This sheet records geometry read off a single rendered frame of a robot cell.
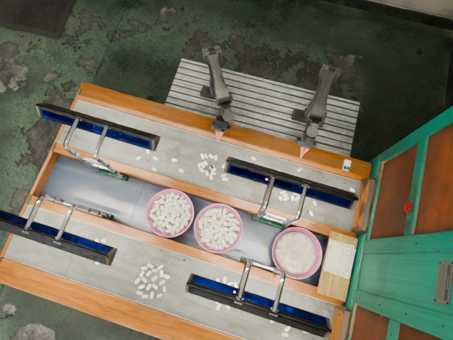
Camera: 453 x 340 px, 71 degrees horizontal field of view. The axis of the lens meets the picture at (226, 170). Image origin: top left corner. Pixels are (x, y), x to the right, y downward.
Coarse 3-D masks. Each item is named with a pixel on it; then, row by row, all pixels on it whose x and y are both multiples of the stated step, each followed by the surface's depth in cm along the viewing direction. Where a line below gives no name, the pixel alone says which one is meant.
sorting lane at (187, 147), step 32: (64, 128) 190; (160, 128) 190; (128, 160) 185; (160, 160) 185; (192, 160) 185; (224, 160) 184; (256, 160) 184; (224, 192) 180; (256, 192) 179; (288, 192) 179; (352, 224) 174
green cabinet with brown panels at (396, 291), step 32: (448, 128) 119; (384, 160) 167; (416, 160) 134; (448, 160) 113; (384, 192) 158; (416, 192) 126; (448, 192) 108; (384, 224) 148; (416, 224) 122; (448, 224) 103; (384, 256) 138; (416, 256) 115; (448, 256) 98; (384, 288) 130; (416, 288) 110; (352, 320) 150; (384, 320) 124; (416, 320) 103; (448, 320) 89
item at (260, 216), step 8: (272, 176) 143; (272, 184) 142; (304, 184) 142; (304, 192) 140; (264, 200) 140; (304, 200) 140; (264, 208) 140; (256, 216) 169; (264, 216) 165; (272, 216) 153; (296, 216) 139; (272, 224) 177; (280, 224) 177; (288, 224) 157
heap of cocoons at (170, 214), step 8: (160, 200) 179; (168, 200) 178; (176, 200) 178; (184, 200) 178; (152, 208) 177; (160, 208) 178; (168, 208) 178; (176, 208) 178; (184, 208) 178; (152, 216) 176; (160, 216) 178; (168, 216) 176; (176, 216) 176; (184, 216) 176; (152, 224) 176; (160, 224) 176; (168, 224) 175; (176, 224) 175; (184, 224) 176; (168, 232) 174; (176, 232) 174
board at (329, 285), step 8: (336, 232) 170; (328, 240) 169; (336, 240) 169; (344, 240) 169; (352, 240) 169; (320, 280) 163; (328, 280) 163; (336, 280) 163; (344, 280) 163; (320, 288) 162; (328, 288) 162; (336, 288) 162; (344, 288) 162; (328, 296) 161; (336, 296) 161; (344, 296) 161
